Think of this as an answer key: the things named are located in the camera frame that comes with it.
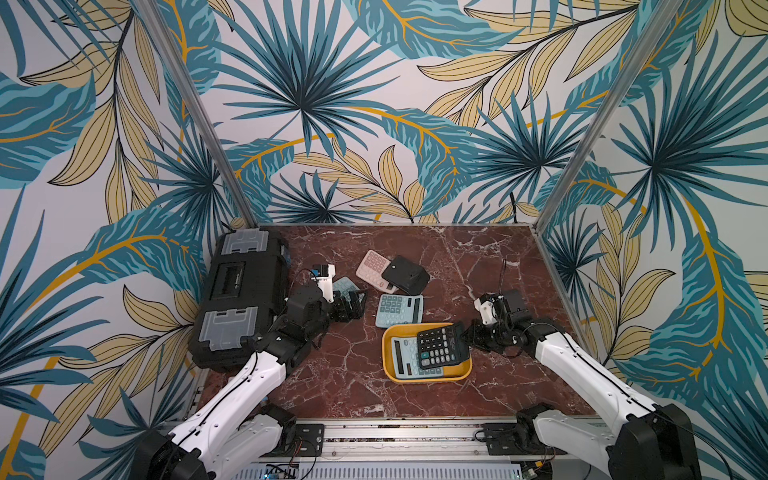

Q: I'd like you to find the black keyed calculator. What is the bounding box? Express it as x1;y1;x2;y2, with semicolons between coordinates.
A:
416;323;470;369

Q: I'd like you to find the yellow plastic tray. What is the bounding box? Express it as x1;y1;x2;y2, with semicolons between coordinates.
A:
382;323;473;384

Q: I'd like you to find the large teal calculator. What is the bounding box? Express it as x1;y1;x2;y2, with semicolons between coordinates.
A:
391;337;444;380

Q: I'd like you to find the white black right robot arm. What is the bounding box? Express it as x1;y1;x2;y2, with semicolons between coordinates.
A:
463;290;702;479

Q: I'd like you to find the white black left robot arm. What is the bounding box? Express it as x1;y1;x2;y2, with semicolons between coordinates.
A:
128;279;367;479

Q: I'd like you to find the small teal calculator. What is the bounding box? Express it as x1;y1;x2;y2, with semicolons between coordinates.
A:
333;277;360;297

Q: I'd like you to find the pink calculator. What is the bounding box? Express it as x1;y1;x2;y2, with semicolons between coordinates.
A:
356;250;397;294

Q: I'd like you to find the black upside-down calculator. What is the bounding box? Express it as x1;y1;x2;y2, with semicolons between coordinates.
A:
382;255;431;296

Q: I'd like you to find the black plastic toolbox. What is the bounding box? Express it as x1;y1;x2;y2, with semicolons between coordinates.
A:
188;228;290;373

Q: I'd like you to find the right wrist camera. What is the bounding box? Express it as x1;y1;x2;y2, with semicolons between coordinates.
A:
474;293;503;326

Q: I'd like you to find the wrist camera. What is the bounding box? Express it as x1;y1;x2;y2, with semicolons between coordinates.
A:
312;264;336;303
474;293;503;326

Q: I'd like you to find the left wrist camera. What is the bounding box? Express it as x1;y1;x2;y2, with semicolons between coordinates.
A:
312;264;336;303

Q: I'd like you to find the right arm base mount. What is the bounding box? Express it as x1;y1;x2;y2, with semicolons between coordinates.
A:
473;423;565;458

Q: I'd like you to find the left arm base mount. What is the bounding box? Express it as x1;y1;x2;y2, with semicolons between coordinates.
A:
263;423;325;458

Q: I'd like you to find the aluminium front rail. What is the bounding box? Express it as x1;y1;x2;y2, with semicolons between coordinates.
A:
143;418;661;480

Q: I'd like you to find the left aluminium corner post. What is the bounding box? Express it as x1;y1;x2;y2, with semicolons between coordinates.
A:
135;0;258;228

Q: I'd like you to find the aluminium corner post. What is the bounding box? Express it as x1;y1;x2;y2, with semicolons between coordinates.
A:
532;0;683;237
135;0;258;228

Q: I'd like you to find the right aluminium corner post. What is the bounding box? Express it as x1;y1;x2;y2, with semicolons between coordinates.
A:
532;0;683;237

